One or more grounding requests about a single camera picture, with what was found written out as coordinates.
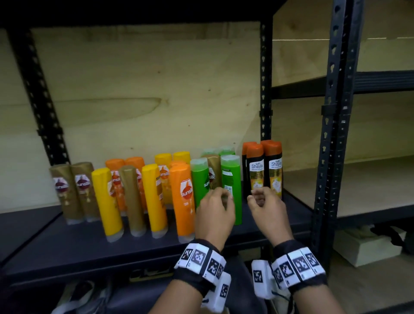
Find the black printed bag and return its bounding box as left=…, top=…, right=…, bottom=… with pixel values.
left=107, top=255, right=269, bottom=314

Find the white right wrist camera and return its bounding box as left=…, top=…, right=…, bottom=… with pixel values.
left=251, top=260, right=277, bottom=300

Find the wristband with marker tags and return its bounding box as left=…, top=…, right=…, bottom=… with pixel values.
left=271, top=240, right=327, bottom=294
left=173, top=239, right=227, bottom=297

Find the white foam block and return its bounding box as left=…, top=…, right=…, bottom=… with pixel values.
left=333, top=226, right=407, bottom=267

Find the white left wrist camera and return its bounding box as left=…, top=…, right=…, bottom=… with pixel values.
left=201, top=271, right=232, bottom=314

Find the patterned fabric bag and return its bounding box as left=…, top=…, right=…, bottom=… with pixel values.
left=51, top=279, right=112, bottom=314

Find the white plastic jug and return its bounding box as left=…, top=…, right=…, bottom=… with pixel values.
left=270, top=289, right=293, bottom=314

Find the black strapped bag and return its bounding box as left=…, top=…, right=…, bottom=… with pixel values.
left=370, top=223, right=414, bottom=256

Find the left wristband with marker tags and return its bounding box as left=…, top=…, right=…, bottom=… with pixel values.
left=173, top=239, right=227, bottom=297

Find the person's left hand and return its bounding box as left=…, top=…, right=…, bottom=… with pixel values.
left=195, top=187, right=236, bottom=251

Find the person's right hand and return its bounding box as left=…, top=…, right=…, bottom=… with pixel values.
left=247, top=187, right=294, bottom=247

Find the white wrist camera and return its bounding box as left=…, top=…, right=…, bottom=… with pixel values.
left=251, top=260, right=277, bottom=300
left=201, top=271, right=232, bottom=314

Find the yellow-cased smartphone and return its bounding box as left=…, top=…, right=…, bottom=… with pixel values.
left=129, top=267, right=174, bottom=282

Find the right wristband with marker tags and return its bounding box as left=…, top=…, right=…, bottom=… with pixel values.
left=271, top=240, right=327, bottom=294

